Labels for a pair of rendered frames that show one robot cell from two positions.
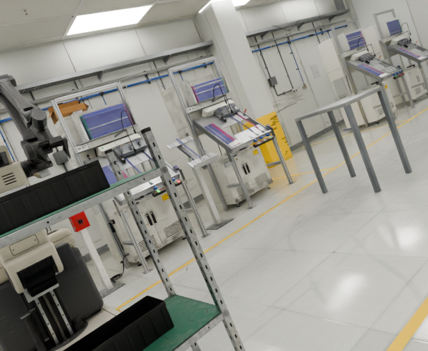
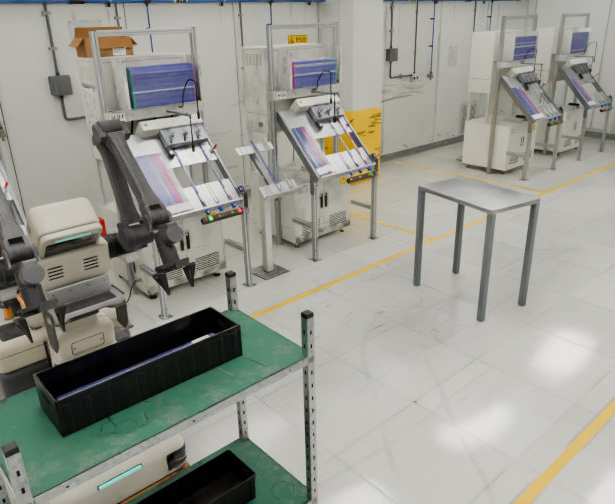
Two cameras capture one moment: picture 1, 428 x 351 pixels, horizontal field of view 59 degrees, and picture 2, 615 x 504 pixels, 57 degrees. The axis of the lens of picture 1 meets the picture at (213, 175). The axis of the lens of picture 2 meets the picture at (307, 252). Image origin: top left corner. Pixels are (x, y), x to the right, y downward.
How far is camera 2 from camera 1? 1.02 m
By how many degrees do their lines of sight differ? 18
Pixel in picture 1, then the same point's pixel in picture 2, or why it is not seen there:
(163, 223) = (197, 250)
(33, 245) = (97, 344)
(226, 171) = (298, 199)
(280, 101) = (390, 86)
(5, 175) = (87, 258)
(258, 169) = (338, 204)
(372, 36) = (547, 44)
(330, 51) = (486, 50)
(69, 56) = not seen: outside the picture
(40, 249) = not seen: hidden behind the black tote
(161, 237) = not seen: hidden behind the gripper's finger
